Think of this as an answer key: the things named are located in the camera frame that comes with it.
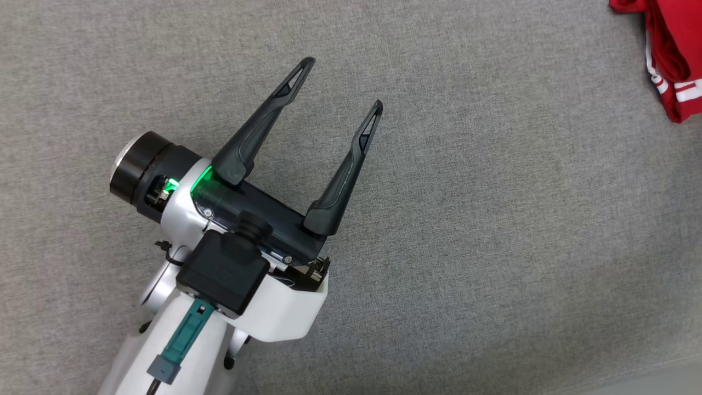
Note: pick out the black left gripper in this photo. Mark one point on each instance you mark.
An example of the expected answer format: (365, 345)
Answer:
(263, 206)

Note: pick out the red and white jersey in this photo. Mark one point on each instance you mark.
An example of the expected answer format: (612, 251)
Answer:
(674, 49)

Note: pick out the grey fabric sofa surface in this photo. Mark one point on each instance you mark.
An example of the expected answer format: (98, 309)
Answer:
(493, 247)

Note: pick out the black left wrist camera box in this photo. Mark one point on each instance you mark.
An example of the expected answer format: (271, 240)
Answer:
(225, 274)

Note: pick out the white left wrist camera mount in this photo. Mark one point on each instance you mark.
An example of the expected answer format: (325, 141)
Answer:
(285, 312)

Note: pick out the teal left camera connector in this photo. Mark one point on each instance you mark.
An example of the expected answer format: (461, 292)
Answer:
(186, 334)

